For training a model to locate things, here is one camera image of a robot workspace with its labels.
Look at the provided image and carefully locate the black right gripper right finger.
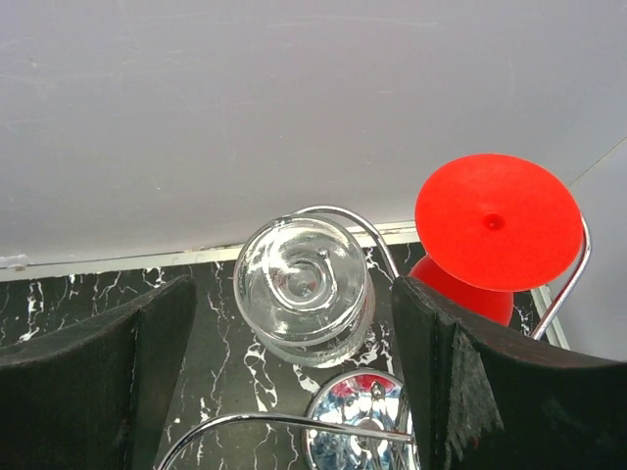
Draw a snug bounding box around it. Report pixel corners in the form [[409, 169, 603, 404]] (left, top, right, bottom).
[[391, 277, 626, 469]]

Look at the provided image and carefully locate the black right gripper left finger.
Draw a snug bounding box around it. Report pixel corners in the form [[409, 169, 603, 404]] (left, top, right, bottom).
[[1, 276, 197, 469]]

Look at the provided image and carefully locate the red wine glass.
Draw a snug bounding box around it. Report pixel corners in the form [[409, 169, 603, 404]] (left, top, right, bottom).
[[410, 154, 584, 326]]

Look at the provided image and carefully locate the clear wine glass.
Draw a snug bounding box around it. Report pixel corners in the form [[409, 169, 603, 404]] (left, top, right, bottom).
[[233, 214, 375, 368]]

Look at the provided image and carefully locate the chrome wine glass rack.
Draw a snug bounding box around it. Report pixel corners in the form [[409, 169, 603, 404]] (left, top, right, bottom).
[[159, 205, 593, 470]]

